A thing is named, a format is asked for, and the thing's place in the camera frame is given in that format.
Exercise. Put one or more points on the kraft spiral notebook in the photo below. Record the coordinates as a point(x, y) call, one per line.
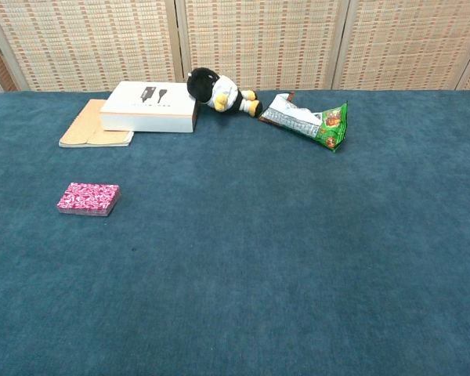
point(82, 131)

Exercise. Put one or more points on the pink patterned block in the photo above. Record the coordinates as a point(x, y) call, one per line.
point(88, 199)

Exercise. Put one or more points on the green silver snack bag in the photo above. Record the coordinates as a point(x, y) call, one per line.
point(305, 119)

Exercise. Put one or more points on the black white plush toy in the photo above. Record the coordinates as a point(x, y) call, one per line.
point(219, 92)

